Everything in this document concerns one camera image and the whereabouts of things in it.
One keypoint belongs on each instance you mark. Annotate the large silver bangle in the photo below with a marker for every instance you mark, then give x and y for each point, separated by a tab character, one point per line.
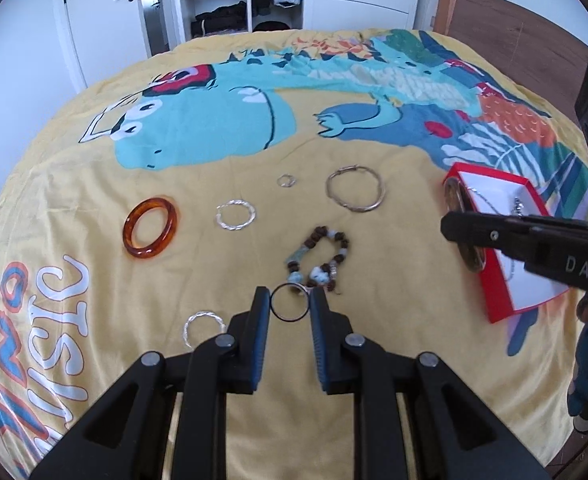
331	195

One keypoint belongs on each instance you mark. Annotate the white room door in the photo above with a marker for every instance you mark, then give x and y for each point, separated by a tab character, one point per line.
93	25

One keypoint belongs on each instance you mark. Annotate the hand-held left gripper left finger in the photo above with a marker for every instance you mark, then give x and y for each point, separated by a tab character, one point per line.
261	340

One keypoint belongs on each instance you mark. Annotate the folded dark clothes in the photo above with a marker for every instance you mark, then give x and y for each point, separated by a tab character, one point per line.
218	17

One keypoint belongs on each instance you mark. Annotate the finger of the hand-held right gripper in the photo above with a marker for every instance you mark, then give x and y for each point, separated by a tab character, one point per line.
484	232

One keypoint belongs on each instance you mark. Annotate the yellow printed blanket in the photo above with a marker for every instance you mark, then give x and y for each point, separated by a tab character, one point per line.
254	260

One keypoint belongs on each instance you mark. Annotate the amber bangle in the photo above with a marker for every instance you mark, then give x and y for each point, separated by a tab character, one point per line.
133	215

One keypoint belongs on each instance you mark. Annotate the silver twisted hoop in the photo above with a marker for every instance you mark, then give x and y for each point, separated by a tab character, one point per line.
188	330
221	220

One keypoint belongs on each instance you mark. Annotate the red jewelry box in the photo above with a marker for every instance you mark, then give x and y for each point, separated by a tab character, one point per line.
494	305

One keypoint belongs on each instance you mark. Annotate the wooden headboard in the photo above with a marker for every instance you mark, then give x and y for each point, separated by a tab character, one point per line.
514	25

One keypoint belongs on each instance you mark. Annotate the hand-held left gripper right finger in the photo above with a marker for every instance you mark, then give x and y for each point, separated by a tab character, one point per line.
319	340

